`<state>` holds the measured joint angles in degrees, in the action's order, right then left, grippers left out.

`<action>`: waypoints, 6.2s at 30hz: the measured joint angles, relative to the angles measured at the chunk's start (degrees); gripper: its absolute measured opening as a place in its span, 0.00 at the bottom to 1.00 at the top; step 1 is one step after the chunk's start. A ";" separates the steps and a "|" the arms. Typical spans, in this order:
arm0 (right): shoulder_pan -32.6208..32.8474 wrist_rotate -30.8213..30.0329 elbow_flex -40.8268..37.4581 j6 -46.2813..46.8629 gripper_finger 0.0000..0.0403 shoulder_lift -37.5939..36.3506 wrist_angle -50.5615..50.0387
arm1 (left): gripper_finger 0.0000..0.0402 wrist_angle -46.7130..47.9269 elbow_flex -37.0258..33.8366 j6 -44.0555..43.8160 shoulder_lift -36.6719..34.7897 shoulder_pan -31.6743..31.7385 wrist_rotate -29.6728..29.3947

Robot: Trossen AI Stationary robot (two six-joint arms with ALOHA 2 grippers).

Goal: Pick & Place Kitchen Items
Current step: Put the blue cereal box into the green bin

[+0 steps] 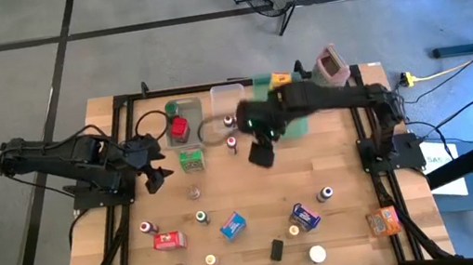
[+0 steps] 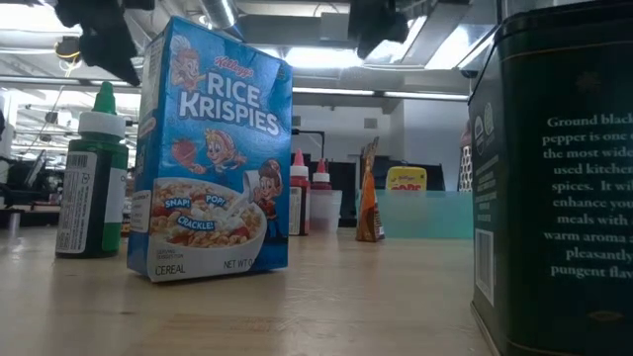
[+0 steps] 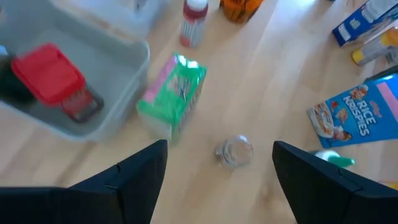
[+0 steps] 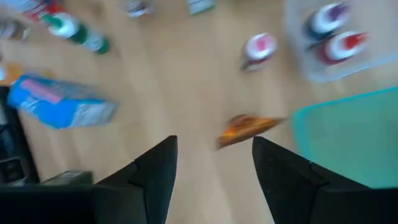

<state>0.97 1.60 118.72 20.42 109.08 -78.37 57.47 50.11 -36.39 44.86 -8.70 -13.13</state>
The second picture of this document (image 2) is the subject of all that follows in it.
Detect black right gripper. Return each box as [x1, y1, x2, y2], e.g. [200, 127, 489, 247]
[348, 0, 410, 60]

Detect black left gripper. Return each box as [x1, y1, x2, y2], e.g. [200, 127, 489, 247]
[53, 0, 154, 86]

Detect yellow Corn Pops box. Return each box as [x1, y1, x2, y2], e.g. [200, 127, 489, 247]
[385, 165, 428, 193]

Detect red food colouring bottle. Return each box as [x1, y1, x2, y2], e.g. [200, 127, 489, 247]
[311, 157, 332, 219]
[288, 149, 312, 237]

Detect ceiling light strip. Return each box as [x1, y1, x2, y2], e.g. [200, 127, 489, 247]
[383, 90, 470, 102]
[292, 86, 376, 97]

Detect blue Rice Krispies box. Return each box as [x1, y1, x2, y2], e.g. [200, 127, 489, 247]
[127, 16, 294, 284]

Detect green food colouring bottle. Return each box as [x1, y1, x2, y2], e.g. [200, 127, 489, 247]
[54, 81, 130, 260]

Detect orange snack bag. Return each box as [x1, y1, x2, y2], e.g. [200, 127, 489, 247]
[355, 136, 387, 243]

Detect background office desk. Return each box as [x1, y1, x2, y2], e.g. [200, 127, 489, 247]
[0, 147, 64, 233]

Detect clear plastic bin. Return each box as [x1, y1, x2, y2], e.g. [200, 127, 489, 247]
[309, 189, 344, 233]

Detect teal plastic bin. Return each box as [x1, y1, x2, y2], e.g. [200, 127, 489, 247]
[353, 190, 475, 241]

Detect dark green pepper tin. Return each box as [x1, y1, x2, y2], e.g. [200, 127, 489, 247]
[468, 0, 633, 356]

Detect silver ceiling duct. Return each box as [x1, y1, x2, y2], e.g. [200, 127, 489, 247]
[200, 0, 239, 30]

